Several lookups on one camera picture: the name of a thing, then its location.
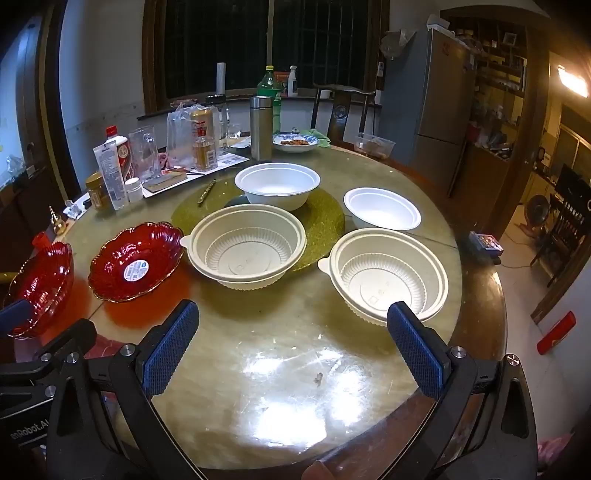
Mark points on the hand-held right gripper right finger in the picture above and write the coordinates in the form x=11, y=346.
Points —
x=415, y=350

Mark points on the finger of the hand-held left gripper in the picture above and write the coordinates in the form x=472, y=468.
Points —
x=76, y=333
x=13, y=317

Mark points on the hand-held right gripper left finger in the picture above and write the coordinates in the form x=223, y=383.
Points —
x=170, y=350

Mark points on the beige plastic bowl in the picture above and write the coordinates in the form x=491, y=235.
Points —
x=244, y=249
x=388, y=277

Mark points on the red glass plate white sticker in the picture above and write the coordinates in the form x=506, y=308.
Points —
x=152, y=249

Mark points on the small white foam bowl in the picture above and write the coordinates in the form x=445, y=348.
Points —
x=382, y=210

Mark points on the large white foam bowl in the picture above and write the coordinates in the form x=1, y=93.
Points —
x=277, y=184

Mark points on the person's right hand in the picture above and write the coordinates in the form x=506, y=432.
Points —
x=318, y=470

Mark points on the red plastic cup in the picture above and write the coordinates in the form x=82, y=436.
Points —
x=40, y=241

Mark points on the dark wooden sideboard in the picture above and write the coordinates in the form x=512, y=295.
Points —
x=27, y=217

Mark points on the blue box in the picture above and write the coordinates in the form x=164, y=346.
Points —
x=485, y=243

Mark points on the white paper sheet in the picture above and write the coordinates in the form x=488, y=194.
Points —
x=85, y=201

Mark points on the gold lid jar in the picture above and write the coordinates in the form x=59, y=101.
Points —
x=98, y=194

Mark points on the red plastic item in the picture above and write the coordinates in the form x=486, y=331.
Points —
x=556, y=333

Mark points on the small white jar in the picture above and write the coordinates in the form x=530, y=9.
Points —
x=134, y=190

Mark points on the gold glitter round mat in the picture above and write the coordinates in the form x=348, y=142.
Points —
x=323, y=221

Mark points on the white lotion tube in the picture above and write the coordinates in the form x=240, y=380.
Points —
x=111, y=175

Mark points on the gold stick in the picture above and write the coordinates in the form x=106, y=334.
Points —
x=207, y=193

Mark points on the steel turntable disc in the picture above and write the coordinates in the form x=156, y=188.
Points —
x=236, y=201

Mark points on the worn book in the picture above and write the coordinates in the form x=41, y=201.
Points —
x=165, y=181

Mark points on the pink cloth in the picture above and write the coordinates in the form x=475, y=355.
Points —
x=556, y=457

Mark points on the floor fan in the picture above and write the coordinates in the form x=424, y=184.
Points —
x=535, y=214

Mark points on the white bottle red cap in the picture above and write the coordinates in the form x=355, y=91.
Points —
x=121, y=152

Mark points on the glass mug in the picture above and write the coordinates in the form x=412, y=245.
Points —
x=144, y=154

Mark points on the small amber bottle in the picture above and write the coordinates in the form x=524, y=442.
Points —
x=205, y=154

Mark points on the printed paper sheet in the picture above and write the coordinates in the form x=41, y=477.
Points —
x=231, y=159

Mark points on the dark wooden door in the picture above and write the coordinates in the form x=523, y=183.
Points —
x=51, y=115

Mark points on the clear plastic container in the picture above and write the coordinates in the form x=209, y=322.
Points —
x=375, y=145

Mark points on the clear plastic bag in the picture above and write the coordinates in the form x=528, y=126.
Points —
x=180, y=138

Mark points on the black monitor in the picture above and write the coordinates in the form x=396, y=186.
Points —
x=572, y=187

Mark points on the green cloth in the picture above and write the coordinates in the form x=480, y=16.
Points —
x=324, y=139

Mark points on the amber bottle red label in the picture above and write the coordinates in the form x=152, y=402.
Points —
x=203, y=121

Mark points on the blue white porcelain plate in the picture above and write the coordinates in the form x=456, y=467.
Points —
x=295, y=144

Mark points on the steel thermos flask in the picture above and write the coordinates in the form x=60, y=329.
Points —
x=261, y=129

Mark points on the clear bottle black cap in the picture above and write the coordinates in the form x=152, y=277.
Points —
x=218, y=115

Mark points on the dark wooden chair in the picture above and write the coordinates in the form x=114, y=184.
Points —
x=341, y=113

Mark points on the grey refrigerator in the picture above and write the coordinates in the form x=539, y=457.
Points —
x=429, y=101

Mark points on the cluttered shelf unit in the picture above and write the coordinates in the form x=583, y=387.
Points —
x=496, y=92

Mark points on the green plastic bottle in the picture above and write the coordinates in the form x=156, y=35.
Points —
x=272, y=85

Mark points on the red carton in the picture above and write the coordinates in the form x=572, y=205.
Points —
x=280, y=81

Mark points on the white plastic bottle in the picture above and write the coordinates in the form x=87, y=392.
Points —
x=292, y=83

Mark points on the barred window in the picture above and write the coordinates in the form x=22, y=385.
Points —
x=323, y=41

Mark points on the wall lamp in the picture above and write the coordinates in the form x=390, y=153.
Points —
x=572, y=82

